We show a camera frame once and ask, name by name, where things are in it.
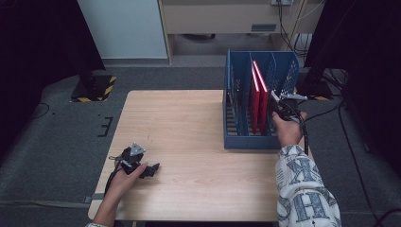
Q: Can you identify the long black floor cable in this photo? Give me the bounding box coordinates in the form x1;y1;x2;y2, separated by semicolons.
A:
337;100;381;227

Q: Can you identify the beige wooden desk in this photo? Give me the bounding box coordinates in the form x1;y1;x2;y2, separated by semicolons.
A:
156;0;327;65

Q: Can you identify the person's right hand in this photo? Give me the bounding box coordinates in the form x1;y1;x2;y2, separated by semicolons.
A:
271;109;309;149

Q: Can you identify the grey tape piece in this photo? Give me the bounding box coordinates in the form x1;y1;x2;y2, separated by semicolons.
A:
82;193;106;203

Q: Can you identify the red hardcover book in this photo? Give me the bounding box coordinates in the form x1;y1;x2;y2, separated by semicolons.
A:
253;60;271;136
250;64;262;136

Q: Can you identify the black hanging cable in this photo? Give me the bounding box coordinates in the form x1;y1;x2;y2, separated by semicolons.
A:
276;0;297;53

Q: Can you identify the white cabinet panel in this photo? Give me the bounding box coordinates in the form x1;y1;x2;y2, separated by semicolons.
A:
77;0;168;61

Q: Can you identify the blue picture book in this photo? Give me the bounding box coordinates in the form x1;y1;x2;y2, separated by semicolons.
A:
227;51;246;135

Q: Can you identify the right hand-held gripper cable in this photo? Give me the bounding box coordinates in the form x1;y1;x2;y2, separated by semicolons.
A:
291;105;313;156

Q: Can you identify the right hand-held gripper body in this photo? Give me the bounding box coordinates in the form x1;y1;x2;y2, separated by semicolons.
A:
278;92;309;123

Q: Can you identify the black curtain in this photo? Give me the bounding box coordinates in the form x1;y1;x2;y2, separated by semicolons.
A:
0;0;107;165
303;0;401;178

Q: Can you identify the grey desk label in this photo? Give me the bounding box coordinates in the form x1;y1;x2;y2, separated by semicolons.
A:
251;23;278;33

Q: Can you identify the left hand-held gripper cable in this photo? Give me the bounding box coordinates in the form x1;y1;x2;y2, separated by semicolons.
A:
103;154;125;196

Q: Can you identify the thin black looped cable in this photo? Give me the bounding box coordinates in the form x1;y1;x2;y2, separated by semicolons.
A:
30;101;51;120

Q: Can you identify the person's left hand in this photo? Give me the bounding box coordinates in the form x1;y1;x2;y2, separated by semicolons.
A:
106;161;149;202

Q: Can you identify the thick black floor cable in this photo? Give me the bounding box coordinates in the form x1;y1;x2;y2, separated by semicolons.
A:
373;207;401;227

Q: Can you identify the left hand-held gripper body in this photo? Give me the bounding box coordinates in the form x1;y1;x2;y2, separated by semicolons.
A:
117;142;148;175

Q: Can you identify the yellow hanging cable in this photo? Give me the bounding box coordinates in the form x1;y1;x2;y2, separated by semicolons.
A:
288;0;309;50

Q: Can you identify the blue plastic file rack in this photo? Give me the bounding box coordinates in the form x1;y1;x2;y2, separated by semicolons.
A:
221;48;301;150

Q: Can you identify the black yellow-striped stand base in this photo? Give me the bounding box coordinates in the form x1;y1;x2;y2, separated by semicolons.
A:
292;79;335;102
70;74;117;103

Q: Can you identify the hand-held gripper cable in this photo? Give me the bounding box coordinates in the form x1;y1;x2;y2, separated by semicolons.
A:
103;154;125;196
291;105;313;156

